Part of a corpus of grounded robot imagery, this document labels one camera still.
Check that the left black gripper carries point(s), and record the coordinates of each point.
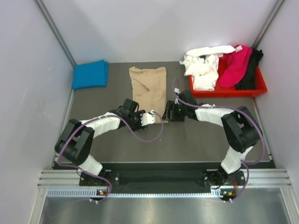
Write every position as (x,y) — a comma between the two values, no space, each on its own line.
(138,127)

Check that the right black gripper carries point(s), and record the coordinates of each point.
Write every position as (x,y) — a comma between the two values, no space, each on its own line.
(171,106)

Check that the beige t shirt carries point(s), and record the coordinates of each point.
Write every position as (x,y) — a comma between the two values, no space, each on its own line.
(149,88)

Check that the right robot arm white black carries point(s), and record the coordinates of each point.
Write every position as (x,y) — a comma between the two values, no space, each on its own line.
(241,130)

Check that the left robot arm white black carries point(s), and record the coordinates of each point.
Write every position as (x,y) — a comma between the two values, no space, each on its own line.
(74,143)

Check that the white t shirt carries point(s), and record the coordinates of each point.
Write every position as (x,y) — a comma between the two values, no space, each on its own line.
(202,65)

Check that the red plastic bin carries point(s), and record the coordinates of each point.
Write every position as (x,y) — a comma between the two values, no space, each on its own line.
(232,92)

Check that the folded blue t shirt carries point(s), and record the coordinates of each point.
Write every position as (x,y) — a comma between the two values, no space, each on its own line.
(90,75)

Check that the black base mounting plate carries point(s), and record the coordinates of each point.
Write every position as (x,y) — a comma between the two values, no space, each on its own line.
(163,177)

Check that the pink t shirt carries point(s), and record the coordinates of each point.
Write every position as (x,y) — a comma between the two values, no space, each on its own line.
(237,63)

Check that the black t shirt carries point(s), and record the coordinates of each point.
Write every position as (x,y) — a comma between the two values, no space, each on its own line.
(248,82)

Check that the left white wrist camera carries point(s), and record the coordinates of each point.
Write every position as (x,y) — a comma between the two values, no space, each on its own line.
(148,119)

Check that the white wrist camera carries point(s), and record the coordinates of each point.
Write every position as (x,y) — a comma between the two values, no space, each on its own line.
(148,119)
(177,91)

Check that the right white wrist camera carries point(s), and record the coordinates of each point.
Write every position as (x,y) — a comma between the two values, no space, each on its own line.
(177,91)

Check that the grey slotted cable duct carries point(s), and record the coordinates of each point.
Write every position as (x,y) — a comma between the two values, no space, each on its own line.
(100,193)

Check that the aluminium frame rail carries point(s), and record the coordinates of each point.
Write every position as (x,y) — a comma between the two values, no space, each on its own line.
(258,178)

